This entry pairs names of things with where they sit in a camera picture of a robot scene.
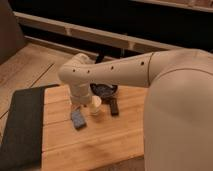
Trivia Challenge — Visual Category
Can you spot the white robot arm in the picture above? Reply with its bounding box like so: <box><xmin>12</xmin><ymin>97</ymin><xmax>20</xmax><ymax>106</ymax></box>
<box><xmin>59</xmin><ymin>48</ymin><xmax>213</xmax><ymax>171</ymax></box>

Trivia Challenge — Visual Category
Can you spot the dark ceramic bowl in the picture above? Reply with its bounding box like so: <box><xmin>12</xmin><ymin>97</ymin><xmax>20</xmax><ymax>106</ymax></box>
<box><xmin>90</xmin><ymin>84</ymin><xmax>118</xmax><ymax>99</ymax></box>

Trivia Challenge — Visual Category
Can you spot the white paper cup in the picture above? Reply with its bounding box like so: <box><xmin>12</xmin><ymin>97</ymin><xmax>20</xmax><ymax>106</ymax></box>
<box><xmin>89</xmin><ymin>96</ymin><xmax>102</xmax><ymax>115</ymax></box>

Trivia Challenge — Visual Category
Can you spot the black remote control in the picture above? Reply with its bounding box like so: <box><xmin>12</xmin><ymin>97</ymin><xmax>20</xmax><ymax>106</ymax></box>
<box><xmin>109</xmin><ymin>98</ymin><xmax>119</xmax><ymax>116</ymax></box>

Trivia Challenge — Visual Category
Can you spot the dark grey mat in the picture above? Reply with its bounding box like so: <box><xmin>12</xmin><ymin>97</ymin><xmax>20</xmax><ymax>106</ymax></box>
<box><xmin>0</xmin><ymin>84</ymin><xmax>56</xmax><ymax>171</ymax></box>

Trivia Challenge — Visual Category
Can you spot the wooden shelf rail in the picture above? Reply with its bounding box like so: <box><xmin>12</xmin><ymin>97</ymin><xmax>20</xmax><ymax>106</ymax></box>
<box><xmin>14</xmin><ymin>12</ymin><xmax>179</xmax><ymax>53</ymax></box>

